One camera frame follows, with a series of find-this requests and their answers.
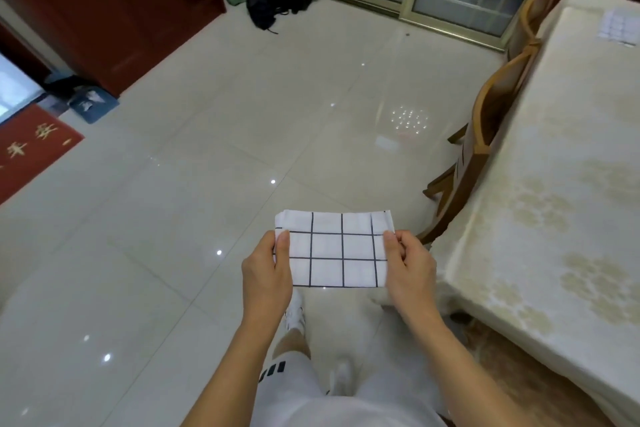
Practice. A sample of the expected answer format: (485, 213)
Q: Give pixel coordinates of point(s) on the person's left hand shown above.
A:
(265, 276)

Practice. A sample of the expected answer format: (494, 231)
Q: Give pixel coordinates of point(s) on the person's right hand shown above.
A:
(412, 274)

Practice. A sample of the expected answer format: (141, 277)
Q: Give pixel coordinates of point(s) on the person's left thumb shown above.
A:
(282, 246)

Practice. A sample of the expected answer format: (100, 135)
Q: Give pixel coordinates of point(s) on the person's right thumb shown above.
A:
(391, 246)

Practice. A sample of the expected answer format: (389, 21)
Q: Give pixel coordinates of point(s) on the white black-checked cloth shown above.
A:
(332, 249)

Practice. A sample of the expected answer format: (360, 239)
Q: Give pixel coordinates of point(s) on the person's right forearm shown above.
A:
(450, 366)

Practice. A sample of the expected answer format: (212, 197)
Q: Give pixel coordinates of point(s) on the person's left forearm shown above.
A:
(230, 366)

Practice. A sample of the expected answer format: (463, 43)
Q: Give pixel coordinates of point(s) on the person's white left shoe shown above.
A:
(295, 311)

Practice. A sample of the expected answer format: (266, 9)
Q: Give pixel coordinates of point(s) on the person's white shoe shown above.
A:
(342, 376)
(295, 311)

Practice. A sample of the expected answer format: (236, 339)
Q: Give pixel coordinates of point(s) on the person's left leg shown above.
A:
(292, 341)

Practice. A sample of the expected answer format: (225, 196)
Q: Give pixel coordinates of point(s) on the wooden dining chair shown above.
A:
(537, 11)
(475, 141)

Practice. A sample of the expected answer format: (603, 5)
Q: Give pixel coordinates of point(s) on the person's white right shoe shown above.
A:
(342, 376)

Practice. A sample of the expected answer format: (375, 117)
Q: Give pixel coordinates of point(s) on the person's white shorts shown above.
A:
(320, 381)

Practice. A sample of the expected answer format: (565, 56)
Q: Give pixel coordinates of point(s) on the cream floral tablecloth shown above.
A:
(555, 201)

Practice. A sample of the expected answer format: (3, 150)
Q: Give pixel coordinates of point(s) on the blue slipper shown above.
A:
(92, 102)

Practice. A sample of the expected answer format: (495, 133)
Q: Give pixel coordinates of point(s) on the black bag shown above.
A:
(267, 4)

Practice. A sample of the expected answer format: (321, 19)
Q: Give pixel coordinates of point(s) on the red door mat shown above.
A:
(30, 151)

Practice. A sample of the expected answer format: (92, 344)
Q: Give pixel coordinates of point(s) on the dark red wooden cabinet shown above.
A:
(107, 6)

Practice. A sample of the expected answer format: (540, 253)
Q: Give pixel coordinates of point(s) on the white checked folded cloth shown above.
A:
(619, 27)

